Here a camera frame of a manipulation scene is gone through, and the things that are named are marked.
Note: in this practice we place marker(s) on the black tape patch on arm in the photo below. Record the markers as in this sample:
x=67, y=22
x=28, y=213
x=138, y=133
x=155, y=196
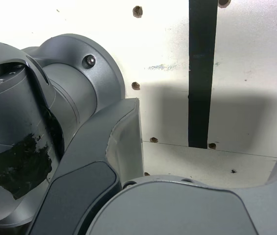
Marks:
x=16, y=169

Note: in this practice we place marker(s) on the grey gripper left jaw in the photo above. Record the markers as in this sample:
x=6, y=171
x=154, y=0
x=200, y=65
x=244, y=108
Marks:
x=87, y=171

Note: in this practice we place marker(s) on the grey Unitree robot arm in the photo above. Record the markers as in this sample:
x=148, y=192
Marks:
x=11, y=107

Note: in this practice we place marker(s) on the black tape strip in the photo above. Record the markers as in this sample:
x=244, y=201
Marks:
x=200, y=73

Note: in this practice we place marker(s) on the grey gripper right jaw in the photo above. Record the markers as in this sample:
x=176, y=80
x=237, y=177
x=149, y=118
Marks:
x=177, y=210

